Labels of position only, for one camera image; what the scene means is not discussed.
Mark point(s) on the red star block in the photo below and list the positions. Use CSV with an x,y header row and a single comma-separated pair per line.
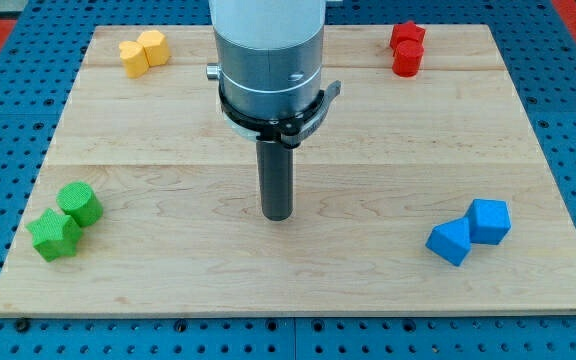
x,y
408,31

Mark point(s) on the wooden board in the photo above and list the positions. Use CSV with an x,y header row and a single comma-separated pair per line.
x,y
182,233

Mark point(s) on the green cylinder block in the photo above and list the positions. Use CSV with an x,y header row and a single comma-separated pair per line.
x,y
78,200

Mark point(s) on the blue cube block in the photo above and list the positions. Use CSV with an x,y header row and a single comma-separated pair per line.
x,y
489,221

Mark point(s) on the green star block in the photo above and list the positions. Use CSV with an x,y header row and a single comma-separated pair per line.
x,y
54,235

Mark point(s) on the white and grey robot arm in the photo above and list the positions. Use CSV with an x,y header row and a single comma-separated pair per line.
x,y
269,57

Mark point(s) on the yellow hexagon block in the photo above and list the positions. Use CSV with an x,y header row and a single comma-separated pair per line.
x,y
155,46

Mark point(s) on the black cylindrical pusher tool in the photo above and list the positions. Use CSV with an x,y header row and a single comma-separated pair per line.
x,y
275,169

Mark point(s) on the red cylinder block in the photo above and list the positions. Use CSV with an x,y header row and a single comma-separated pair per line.
x,y
407,58

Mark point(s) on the yellow heart block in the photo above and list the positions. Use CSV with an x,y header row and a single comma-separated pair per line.
x,y
133,57

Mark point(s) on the blue triangular block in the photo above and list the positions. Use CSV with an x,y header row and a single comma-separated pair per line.
x,y
451,241

